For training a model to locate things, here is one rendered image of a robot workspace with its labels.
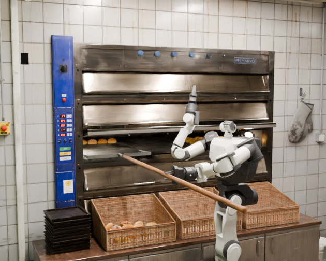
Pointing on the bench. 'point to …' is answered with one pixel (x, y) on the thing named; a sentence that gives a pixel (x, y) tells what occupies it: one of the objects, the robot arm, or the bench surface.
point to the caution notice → (68, 186)
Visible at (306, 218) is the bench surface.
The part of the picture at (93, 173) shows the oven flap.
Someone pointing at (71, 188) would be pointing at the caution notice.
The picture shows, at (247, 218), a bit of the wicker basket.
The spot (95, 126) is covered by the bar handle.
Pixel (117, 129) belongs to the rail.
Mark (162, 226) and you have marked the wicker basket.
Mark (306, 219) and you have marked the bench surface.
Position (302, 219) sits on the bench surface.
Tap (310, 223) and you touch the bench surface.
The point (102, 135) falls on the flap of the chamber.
